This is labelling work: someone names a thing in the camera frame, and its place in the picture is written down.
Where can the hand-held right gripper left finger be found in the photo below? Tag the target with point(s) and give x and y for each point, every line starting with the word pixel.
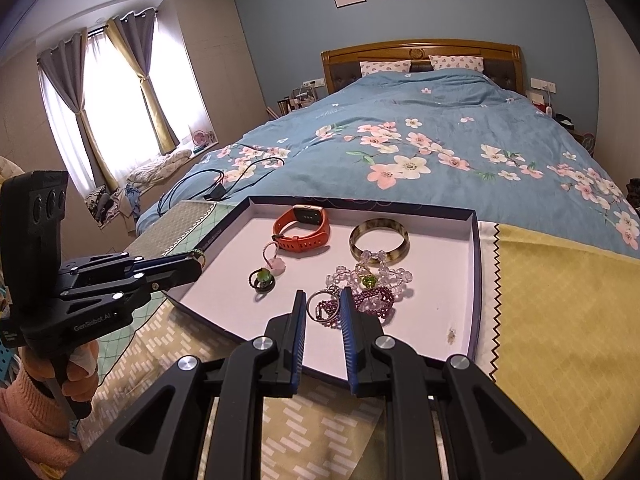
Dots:
pixel 299 332

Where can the dark blue jewelry tray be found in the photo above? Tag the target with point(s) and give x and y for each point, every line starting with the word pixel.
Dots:
pixel 430 280

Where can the white wall socket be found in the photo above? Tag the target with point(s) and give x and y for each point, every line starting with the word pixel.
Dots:
pixel 313 82
pixel 544 84

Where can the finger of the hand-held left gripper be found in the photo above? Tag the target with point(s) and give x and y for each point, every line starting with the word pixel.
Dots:
pixel 165 280
pixel 130 262

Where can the tortoiseshell bangle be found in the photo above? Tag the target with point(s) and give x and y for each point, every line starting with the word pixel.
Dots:
pixel 380 222

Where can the person's left hand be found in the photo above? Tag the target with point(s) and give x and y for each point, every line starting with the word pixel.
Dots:
pixel 80 382

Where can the patchwork bed blanket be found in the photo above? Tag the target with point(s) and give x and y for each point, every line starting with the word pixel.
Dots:
pixel 550 320

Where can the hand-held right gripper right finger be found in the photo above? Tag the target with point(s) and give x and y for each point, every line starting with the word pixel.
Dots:
pixel 349 332

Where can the pile of clothes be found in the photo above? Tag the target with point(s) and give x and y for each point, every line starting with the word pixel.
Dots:
pixel 112 205

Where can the blue floral duvet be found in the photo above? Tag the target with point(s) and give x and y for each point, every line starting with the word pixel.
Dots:
pixel 425 110

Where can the small pink fan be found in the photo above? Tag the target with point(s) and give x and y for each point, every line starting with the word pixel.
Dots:
pixel 200 138

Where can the orange smartwatch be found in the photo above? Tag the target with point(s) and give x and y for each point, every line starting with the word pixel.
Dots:
pixel 310 242

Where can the folded white bedding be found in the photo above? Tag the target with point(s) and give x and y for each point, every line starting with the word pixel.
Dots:
pixel 160 167

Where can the nightstand clutter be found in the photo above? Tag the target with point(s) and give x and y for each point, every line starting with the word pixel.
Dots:
pixel 297 102
pixel 560 120

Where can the person's left forearm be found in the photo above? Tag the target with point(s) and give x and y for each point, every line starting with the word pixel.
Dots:
pixel 25 425

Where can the wooden bed headboard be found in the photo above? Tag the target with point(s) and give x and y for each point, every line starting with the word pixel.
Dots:
pixel 425 50

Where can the white patterned pillow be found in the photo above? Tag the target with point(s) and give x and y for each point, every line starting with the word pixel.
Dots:
pixel 457 63
pixel 385 67

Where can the grey and gold curtain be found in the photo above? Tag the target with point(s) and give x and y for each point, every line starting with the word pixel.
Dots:
pixel 157 115
pixel 62 75

